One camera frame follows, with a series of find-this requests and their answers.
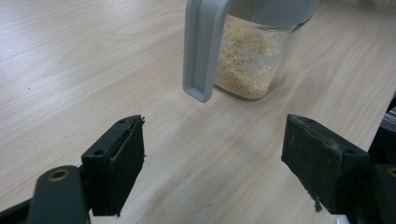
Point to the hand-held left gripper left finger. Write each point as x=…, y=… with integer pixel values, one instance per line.
x=118, y=165

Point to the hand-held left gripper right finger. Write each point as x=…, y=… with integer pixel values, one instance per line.
x=323, y=161

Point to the dark furniture piece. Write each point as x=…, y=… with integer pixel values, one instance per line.
x=386, y=140

